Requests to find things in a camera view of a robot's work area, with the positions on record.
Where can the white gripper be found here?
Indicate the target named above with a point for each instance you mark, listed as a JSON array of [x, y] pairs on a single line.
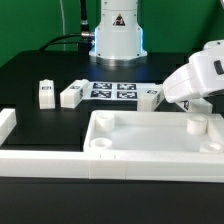
[[202, 76]]

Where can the white desk top tray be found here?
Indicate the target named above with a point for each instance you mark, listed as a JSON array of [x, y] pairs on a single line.
[[149, 131]]

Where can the fiducial marker sheet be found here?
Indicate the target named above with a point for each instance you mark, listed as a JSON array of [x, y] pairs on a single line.
[[118, 91]]

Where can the white left fence block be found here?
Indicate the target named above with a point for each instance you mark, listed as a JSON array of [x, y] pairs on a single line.
[[7, 123]]

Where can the white front fence bar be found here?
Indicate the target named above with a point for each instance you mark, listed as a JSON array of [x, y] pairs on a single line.
[[165, 166]]

